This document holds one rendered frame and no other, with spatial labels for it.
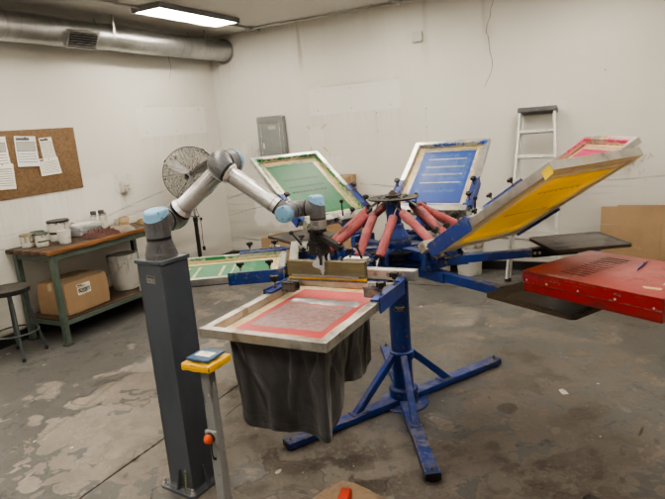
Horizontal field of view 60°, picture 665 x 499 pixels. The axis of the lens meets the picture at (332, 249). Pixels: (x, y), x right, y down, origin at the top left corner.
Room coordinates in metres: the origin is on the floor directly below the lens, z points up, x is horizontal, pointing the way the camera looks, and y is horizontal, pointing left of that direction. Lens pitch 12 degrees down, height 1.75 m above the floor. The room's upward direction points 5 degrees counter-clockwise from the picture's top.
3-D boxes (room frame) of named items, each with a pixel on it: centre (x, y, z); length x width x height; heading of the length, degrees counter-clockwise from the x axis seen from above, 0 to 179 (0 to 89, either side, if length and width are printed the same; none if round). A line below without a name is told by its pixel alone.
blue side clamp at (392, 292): (2.49, -0.24, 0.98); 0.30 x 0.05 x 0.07; 152
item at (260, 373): (2.16, 0.26, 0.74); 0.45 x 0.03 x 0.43; 62
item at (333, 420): (2.27, -0.03, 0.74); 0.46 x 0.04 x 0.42; 152
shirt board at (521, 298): (2.77, -0.73, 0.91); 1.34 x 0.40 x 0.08; 32
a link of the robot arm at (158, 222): (2.68, 0.81, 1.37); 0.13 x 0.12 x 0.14; 163
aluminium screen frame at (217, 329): (2.41, 0.12, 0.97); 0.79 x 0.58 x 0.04; 152
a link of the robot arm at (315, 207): (2.58, 0.06, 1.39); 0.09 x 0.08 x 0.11; 73
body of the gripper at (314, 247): (2.59, 0.06, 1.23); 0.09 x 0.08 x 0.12; 62
